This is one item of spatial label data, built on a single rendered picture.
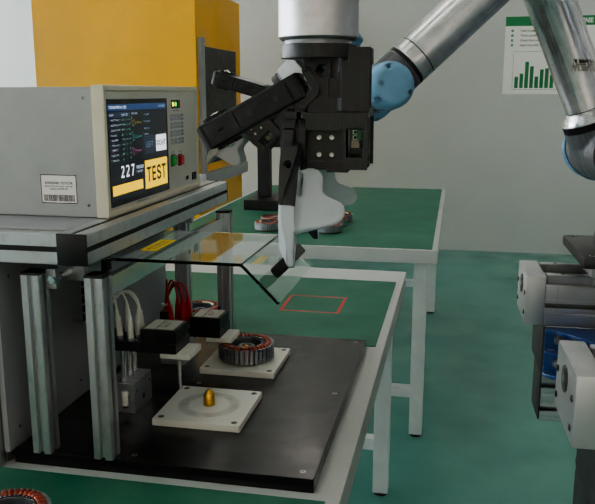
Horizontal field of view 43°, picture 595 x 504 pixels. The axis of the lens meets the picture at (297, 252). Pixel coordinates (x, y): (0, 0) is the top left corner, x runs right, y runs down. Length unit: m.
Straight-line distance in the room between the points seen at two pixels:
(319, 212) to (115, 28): 4.48
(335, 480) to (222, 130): 0.62
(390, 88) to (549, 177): 5.38
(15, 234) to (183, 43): 3.87
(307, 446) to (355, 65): 0.68
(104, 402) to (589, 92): 1.01
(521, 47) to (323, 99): 5.82
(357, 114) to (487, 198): 5.87
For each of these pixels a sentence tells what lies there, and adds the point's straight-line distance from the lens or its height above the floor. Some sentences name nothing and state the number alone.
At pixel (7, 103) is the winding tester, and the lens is 1.29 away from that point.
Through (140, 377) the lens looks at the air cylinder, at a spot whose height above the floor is 0.82.
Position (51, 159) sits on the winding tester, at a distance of 1.26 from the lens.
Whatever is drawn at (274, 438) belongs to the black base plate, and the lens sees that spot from 1.25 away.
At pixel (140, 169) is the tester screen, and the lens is 1.34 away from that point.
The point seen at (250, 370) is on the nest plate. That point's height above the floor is 0.78.
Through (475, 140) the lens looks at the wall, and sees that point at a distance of 6.51.
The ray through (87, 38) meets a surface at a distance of 5.21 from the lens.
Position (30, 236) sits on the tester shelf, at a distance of 1.14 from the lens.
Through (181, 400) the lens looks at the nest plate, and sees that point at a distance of 1.37.
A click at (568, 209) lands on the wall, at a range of 6.63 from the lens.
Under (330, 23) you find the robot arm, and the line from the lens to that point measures 0.71.
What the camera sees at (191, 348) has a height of 0.88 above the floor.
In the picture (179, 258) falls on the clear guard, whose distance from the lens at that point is 1.16.
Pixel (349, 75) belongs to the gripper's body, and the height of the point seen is 1.32.
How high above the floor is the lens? 1.31
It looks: 12 degrees down
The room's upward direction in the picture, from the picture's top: straight up
